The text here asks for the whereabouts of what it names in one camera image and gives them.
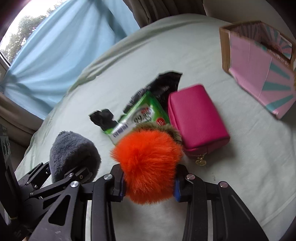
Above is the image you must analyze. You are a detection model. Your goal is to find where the grey plush toy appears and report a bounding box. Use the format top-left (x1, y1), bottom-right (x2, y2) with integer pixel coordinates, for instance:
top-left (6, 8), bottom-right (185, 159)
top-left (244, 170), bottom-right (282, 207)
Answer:
top-left (49, 131), bottom-right (101, 183)

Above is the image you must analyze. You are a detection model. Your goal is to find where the orange fluffy pompom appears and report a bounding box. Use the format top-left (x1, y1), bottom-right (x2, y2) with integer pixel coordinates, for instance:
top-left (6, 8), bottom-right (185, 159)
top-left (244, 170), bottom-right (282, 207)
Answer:
top-left (110, 130), bottom-right (183, 204)

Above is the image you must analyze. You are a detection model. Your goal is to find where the pale green bed sheet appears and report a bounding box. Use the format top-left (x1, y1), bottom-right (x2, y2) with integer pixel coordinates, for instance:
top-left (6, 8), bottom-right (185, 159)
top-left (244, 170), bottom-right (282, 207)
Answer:
top-left (14, 13), bottom-right (296, 241)

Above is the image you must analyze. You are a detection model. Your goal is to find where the small black cloth item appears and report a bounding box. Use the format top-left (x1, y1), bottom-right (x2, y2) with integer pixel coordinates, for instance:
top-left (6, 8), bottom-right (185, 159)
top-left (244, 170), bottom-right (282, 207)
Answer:
top-left (89, 109), bottom-right (118, 134)

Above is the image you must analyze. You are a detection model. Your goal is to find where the magenta zip pouch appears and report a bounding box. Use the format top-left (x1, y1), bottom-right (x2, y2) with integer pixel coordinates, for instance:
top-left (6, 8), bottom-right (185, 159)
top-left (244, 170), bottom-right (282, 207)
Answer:
top-left (168, 84), bottom-right (230, 157)

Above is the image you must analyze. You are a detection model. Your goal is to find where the green wet wipes pack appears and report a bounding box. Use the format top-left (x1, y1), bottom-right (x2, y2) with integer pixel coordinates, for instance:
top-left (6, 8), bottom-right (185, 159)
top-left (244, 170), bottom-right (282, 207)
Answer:
top-left (106, 91), bottom-right (170, 145)

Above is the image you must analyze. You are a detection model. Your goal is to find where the black plastic packet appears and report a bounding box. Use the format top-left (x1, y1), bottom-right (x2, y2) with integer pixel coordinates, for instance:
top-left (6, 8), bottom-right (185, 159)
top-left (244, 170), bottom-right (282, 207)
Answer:
top-left (123, 71), bottom-right (183, 113)

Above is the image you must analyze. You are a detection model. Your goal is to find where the light blue curtain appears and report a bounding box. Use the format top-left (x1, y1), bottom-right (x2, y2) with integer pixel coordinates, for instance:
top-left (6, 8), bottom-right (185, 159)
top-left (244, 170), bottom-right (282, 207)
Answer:
top-left (1, 1), bottom-right (139, 119)

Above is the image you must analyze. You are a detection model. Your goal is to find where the pink teal cardboard box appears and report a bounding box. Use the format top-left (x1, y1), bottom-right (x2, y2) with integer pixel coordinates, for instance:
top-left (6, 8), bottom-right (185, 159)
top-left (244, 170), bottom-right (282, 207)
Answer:
top-left (219, 21), bottom-right (295, 119)

